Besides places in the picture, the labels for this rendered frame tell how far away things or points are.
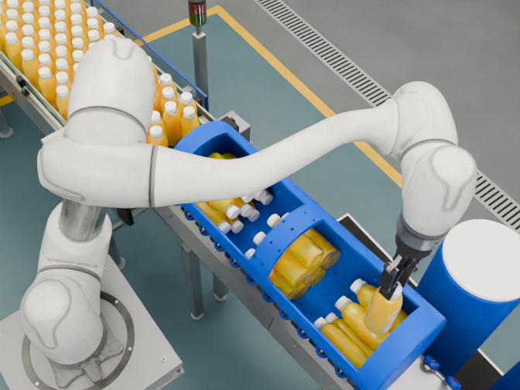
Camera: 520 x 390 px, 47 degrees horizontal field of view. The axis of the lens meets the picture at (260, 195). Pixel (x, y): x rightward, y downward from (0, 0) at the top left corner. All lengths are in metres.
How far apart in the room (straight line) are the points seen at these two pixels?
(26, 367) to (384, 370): 0.89
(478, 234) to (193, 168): 1.20
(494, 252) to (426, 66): 2.23
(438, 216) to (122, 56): 0.59
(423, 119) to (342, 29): 3.08
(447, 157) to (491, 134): 2.75
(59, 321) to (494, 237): 1.27
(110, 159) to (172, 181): 0.10
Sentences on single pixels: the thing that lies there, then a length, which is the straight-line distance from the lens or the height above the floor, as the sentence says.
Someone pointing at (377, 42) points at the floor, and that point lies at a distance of 4.09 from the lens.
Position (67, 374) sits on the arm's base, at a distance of 1.64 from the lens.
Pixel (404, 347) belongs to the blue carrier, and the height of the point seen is 1.23.
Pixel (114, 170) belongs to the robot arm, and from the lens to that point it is 0.94.
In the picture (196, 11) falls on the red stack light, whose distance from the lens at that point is 2.21.
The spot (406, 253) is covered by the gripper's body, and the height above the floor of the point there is 1.62.
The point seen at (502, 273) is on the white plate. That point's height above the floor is 1.04.
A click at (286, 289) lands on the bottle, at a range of 1.69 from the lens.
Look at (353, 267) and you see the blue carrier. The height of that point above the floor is 1.03.
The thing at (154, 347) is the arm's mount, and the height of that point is 1.08.
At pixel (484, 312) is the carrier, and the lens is 1.93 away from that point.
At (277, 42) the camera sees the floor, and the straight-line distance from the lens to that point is 3.99.
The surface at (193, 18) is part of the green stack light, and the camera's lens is 2.24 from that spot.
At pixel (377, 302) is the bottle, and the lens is 1.37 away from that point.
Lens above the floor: 2.59
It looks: 55 degrees down
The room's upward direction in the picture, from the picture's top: 4 degrees clockwise
